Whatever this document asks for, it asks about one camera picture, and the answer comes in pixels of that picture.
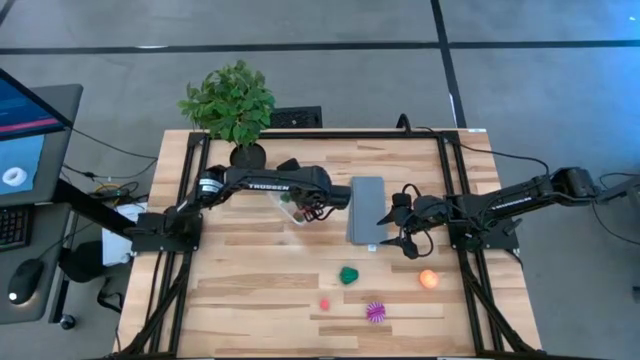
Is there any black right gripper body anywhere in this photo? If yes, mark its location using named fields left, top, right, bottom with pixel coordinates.
left=399, top=194, right=451, bottom=242

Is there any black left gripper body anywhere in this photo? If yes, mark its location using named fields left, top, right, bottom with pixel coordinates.
left=298, top=198, right=337, bottom=223

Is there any orange toy ball fruit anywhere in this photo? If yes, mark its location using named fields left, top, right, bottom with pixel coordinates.
left=418, top=268, right=440, bottom=290

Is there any purple spiky toy ball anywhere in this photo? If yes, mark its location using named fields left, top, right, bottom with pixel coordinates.
left=365, top=301, right=387, bottom=324

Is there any clear plastic tupperware container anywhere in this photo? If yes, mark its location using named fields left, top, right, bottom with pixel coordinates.
left=269, top=189, right=314, bottom=227

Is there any grey folded cloth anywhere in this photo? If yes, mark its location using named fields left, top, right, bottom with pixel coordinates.
left=345, top=175, right=390, bottom=252

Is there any black plant pot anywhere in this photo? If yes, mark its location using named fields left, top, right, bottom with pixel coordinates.
left=229, top=143, right=267, bottom=170

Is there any green leafy artificial plant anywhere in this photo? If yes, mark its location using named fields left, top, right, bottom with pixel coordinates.
left=177, top=59, right=276, bottom=149

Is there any white paper sheet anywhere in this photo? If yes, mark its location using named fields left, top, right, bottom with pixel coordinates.
left=102, top=201, right=147, bottom=267

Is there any black round object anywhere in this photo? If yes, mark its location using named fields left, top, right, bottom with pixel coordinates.
left=58, top=239, right=107, bottom=285

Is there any grey side desk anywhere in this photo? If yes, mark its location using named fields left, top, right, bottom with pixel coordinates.
left=0, top=202, right=72, bottom=326

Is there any black computer mouse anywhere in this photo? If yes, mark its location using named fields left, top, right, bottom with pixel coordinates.
left=6, top=257, right=46, bottom=306

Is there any black computer monitor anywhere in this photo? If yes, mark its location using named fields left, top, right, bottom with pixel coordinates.
left=0, top=67, right=85, bottom=208

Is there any black keyboard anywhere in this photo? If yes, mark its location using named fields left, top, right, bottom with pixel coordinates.
left=0, top=204, right=32, bottom=250

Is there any black aluminium table frame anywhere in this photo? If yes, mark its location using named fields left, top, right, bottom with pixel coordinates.
left=113, top=128, right=546, bottom=360

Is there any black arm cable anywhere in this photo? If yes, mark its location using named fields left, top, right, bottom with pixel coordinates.
left=399, top=113, right=551, bottom=176

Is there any yellow cable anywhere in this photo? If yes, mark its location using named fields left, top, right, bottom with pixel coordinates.
left=93, top=182, right=125, bottom=200

